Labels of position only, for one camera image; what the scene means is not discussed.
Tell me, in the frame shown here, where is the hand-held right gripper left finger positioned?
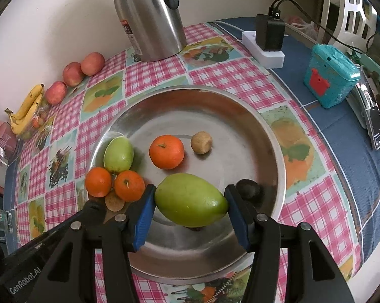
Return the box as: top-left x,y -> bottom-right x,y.
27,184 -> 157,303

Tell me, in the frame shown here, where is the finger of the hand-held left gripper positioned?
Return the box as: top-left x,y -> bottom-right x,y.
60,200 -> 107,229

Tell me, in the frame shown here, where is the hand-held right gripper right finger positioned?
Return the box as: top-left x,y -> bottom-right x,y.
224,184 -> 355,303

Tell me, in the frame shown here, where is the small orange mandarin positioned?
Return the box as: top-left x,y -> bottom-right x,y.
85,167 -> 112,198

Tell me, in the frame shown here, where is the dark plum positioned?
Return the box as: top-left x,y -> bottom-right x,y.
236,179 -> 262,201

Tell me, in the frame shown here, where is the medium orange mandarin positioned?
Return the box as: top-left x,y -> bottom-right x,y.
114,170 -> 146,203

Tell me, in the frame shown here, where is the oval green mango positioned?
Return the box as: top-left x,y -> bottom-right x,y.
154,173 -> 229,228

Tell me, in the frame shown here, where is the round green jujube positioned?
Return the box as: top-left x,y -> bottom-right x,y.
103,136 -> 134,173

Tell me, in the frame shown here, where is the large orange mandarin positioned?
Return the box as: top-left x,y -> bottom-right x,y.
149,135 -> 185,170

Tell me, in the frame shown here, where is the large stainless steel basin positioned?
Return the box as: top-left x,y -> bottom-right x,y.
89,86 -> 287,285

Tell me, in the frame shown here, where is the clear glass mug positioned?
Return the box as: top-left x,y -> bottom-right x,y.
0,208 -> 17,243

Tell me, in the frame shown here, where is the clear plastic bag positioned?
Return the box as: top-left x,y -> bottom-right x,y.
18,101 -> 56,141

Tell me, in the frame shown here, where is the yellow banana bunch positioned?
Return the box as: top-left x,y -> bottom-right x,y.
4,84 -> 45,135

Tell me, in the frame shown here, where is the pink flower bouquet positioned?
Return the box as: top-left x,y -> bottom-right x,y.
0,101 -> 23,174

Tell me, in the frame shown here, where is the red apple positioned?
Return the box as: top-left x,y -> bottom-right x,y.
80,52 -> 105,77
62,62 -> 85,88
45,81 -> 68,106

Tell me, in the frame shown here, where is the pink checked tablecloth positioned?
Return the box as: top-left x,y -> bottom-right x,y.
15,22 -> 363,303

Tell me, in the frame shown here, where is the white power strip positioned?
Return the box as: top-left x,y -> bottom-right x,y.
242,31 -> 286,69

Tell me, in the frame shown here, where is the teal tin box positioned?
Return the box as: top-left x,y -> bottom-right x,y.
304,44 -> 362,109

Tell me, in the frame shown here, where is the black power adapter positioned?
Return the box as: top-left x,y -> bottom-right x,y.
256,13 -> 286,52

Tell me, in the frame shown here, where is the stainless steel thermos jug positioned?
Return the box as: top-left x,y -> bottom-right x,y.
112,0 -> 188,63

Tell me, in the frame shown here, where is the pink plastic bag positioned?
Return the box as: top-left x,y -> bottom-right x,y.
286,16 -> 320,38

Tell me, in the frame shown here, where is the white plastic chair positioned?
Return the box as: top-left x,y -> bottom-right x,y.
321,0 -> 380,49

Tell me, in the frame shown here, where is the black cable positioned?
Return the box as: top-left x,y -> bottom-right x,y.
270,0 -> 375,53

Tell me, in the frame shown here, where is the white wooden furniture frame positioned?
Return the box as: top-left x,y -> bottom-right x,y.
272,0 -> 333,35

